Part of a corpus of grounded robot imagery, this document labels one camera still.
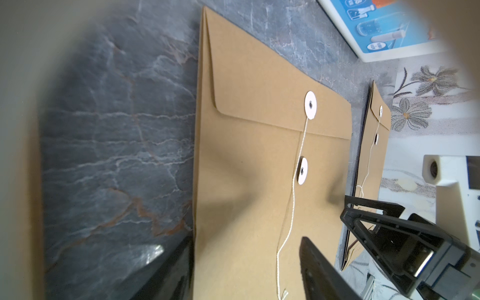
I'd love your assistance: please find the kraft file bag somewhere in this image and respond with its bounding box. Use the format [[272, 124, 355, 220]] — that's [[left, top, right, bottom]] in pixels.
[[192, 7, 352, 300], [340, 79, 393, 271]]

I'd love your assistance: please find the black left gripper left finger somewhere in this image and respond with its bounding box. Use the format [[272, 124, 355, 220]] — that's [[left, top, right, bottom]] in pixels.
[[131, 236, 194, 300]]

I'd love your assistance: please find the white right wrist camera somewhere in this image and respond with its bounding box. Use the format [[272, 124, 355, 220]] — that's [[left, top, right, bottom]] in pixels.
[[422, 155, 480, 251]]

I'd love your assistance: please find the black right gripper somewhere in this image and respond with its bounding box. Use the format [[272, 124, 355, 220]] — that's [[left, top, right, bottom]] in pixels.
[[340, 196, 480, 300]]

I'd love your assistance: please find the blue lidded storage box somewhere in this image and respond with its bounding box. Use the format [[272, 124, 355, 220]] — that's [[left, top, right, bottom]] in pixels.
[[319, 0, 448, 63]]

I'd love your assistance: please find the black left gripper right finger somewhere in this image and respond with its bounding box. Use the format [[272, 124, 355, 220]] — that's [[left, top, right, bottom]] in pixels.
[[299, 237, 361, 300]]

